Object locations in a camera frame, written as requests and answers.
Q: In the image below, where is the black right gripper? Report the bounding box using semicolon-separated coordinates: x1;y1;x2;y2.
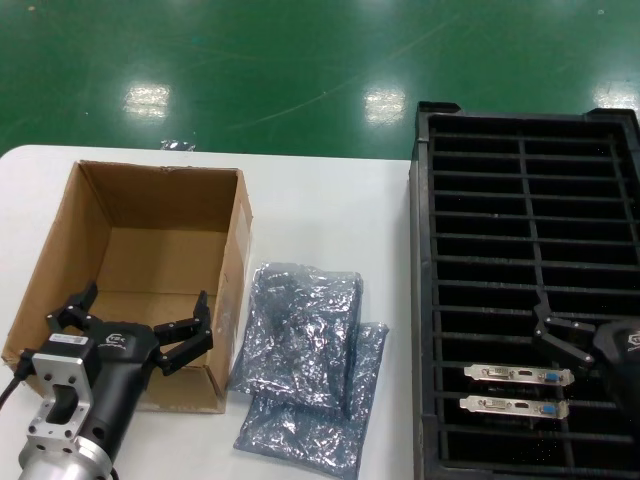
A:
532;289;640;401

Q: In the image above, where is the graphics card with black heatsink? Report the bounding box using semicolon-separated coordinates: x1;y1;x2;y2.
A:
463;363;575;387

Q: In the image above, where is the brown cardboard box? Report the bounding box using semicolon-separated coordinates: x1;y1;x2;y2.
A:
1;159;255;415

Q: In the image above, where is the graphics card with silver bracket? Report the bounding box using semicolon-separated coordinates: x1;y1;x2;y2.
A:
458;394;571;420

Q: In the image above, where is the black slotted plastic container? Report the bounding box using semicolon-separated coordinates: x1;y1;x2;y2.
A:
407;101;640;474

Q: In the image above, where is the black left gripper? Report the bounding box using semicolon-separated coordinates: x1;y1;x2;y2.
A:
45;282;215;474

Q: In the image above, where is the grey antistatic packaging bag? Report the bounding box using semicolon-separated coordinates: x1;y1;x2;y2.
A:
227;259;364;419

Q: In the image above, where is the empty grey antistatic bag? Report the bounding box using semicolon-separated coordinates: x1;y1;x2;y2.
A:
232;322;391;474

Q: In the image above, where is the left wrist camera silver bracket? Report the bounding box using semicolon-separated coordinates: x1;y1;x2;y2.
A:
19;332;101;454

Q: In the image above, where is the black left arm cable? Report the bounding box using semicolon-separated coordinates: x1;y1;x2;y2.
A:
0;349;35;417

